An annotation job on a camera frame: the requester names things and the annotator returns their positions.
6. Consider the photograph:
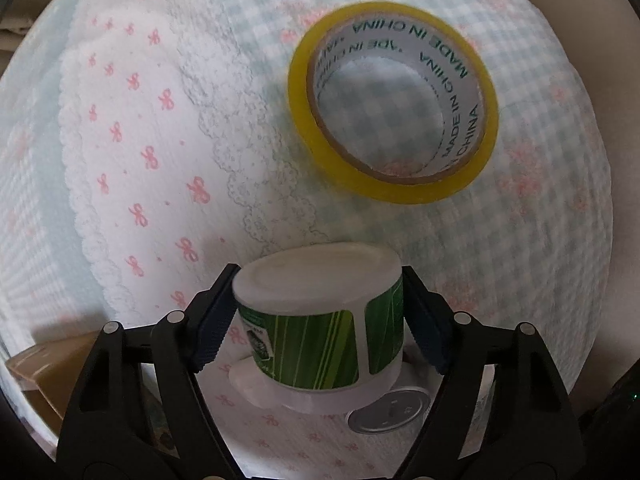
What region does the cardboard box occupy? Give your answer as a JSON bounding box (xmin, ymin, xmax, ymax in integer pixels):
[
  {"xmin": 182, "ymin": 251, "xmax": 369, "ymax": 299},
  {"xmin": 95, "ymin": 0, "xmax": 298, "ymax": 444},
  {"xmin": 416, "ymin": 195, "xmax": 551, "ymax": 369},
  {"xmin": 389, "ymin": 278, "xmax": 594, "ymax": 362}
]
[{"xmin": 6, "ymin": 329, "xmax": 103, "ymax": 423}]

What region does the yellow tape roll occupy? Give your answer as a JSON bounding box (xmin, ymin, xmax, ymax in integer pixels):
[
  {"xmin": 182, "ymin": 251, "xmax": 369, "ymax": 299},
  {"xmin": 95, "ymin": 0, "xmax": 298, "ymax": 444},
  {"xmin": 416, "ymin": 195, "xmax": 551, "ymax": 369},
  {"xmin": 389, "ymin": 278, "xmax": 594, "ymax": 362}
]
[{"xmin": 287, "ymin": 2, "xmax": 500, "ymax": 206}]

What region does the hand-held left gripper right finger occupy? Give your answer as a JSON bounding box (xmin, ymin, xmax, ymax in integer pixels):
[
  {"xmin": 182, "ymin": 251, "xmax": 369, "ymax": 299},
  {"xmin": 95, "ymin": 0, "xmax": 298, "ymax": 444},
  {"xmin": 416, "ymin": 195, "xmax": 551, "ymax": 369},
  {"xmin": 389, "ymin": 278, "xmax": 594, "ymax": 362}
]
[{"xmin": 400, "ymin": 265, "xmax": 586, "ymax": 480}]

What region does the white jar with green label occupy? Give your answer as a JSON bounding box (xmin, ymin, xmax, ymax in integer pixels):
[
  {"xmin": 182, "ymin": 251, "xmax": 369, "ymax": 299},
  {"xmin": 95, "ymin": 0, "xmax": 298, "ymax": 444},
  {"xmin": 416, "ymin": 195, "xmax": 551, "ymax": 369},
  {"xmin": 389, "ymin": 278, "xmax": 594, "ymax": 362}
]
[{"xmin": 229, "ymin": 242, "xmax": 430, "ymax": 415}]

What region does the printed bow and gingham cloth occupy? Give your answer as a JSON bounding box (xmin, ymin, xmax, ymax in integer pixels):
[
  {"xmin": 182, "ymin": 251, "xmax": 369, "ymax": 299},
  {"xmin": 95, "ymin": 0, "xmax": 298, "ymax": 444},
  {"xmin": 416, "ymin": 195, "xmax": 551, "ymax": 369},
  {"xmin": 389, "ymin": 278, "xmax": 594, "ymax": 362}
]
[{"xmin": 0, "ymin": 0, "xmax": 615, "ymax": 479}]

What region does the silver round tin lid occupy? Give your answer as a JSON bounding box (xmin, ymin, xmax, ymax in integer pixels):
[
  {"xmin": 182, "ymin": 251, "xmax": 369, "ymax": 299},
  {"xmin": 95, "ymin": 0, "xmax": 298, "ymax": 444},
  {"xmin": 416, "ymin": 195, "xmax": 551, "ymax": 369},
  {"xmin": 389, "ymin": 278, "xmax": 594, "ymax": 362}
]
[{"xmin": 346, "ymin": 386, "xmax": 432, "ymax": 434}]

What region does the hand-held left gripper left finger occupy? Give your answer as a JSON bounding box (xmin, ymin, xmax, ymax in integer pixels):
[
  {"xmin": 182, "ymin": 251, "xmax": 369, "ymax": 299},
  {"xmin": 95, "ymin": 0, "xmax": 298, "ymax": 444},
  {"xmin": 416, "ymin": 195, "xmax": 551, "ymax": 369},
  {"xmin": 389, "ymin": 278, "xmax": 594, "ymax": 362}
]
[{"xmin": 56, "ymin": 263, "xmax": 239, "ymax": 480}]

